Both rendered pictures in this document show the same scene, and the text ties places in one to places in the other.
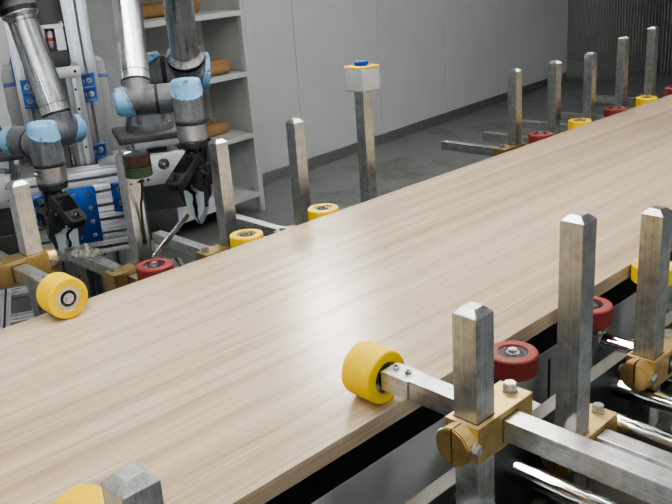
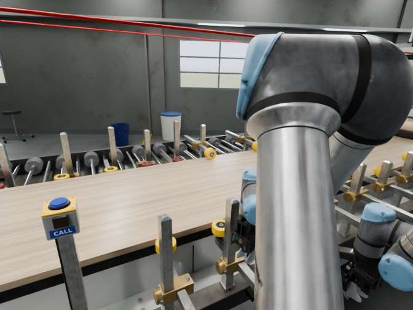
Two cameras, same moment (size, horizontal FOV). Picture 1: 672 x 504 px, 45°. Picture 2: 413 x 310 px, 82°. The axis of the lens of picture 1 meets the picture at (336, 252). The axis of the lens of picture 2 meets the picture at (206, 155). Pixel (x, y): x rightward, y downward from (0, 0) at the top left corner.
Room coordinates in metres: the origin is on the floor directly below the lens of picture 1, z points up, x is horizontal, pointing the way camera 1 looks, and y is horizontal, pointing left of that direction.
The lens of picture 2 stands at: (2.69, 0.36, 1.54)
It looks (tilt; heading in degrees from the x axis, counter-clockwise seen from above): 20 degrees down; 195
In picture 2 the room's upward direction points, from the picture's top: 2 degrees clockwise
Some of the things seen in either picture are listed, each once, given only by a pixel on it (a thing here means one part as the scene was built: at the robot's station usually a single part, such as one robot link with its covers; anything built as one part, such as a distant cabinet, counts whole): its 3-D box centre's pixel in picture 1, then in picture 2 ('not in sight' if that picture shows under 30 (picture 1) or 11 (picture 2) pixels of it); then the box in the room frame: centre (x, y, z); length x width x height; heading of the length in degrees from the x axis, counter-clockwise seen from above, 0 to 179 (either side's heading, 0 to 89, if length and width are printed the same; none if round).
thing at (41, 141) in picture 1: (44, 143); (377, 224); (1.99, 0.70, 1.12); 0.09 x 0.08 x 0.11; 53
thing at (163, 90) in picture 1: (180, 96); (263, 204); (2.11, 0.37, 1.20); 0.11 x 0.11 x 0.08; 9
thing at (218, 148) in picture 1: (228, 232); (228, 253); (1.95, 0.27, 0.87); 0.04 x 0.04 x 0.48; 43
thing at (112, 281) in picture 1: (136, 275); not in sight; (1.77, 0.47, 0.84); 0.14 x 0.06 x 0.05; 133
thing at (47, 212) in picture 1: (55, 205); (364, 267); (2.00, 0.70, 0.97); 0.09 x 0.08 x 0.12; 43
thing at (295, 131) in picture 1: (302, 206); (166, 275); (2.12, 0.08, 0.88); 0.04 x 0.04 x 0.48; 43
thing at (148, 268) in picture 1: (157, 286); not in sight; (1.67, 0.40, 0.85); 0.08 x 0.08 x 0.11
